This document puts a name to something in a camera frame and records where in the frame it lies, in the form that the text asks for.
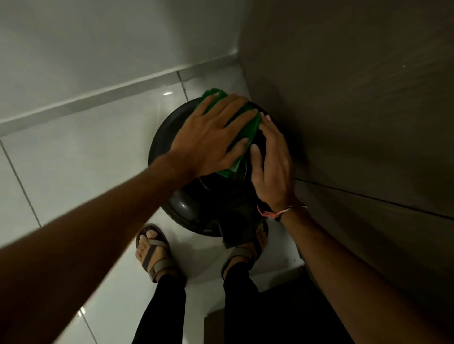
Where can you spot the person's right hand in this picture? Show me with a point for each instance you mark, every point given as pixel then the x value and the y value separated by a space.
pixel 275 173

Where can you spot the person's left hand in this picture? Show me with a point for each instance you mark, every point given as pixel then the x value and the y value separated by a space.
pixel 200 145

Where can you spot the person's right thumb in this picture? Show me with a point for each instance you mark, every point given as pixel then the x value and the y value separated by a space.
pixel 256 159

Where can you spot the person's left middle finger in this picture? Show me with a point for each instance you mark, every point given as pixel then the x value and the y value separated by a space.
pixel 230 106

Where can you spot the person's left thumb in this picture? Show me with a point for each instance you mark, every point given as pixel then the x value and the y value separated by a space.
pixel 237 150

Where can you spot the green cleaning cloth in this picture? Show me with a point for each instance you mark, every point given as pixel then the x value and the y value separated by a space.
pixel 250 129

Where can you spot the black round pedal bin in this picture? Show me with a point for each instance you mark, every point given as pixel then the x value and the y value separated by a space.
pixel 198 202

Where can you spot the person's left forearm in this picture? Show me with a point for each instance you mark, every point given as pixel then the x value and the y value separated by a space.
pixel 88 241

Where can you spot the person's right forearm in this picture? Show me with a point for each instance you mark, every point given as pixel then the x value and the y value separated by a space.
pixel 347 283

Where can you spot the person's right grey sandal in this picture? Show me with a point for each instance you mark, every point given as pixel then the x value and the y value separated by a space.
pixel 244 253

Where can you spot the person's grey sandal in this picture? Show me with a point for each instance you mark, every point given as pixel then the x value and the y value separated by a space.
pixel 244 253
pixel 156 255

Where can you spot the grey wooden cabinet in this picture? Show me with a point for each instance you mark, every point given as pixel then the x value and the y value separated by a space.
pixel 354 106

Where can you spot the person's left grey sandal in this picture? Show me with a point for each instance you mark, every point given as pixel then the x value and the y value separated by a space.
pixel 156 255

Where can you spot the person's right leg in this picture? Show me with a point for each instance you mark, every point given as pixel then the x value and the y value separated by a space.
pixel 262 312

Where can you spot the person's leg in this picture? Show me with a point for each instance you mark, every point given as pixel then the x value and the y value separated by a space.
pixel 262 312
pixel 161 312

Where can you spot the person's left leg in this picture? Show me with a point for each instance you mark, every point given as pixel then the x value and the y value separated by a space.
pixel 161 312

